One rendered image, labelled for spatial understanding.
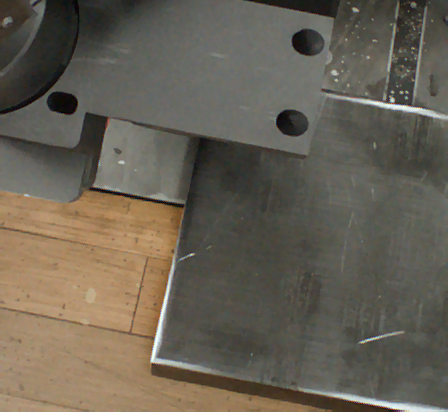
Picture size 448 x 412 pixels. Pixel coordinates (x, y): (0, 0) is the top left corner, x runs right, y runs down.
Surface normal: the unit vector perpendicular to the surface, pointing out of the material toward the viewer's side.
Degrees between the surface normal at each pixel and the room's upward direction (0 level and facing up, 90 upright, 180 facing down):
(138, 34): 25
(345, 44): 0
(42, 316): 0
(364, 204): 0
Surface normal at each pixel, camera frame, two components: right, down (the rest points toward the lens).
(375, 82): 0.06, -0.44
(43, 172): -0.02, -0.03
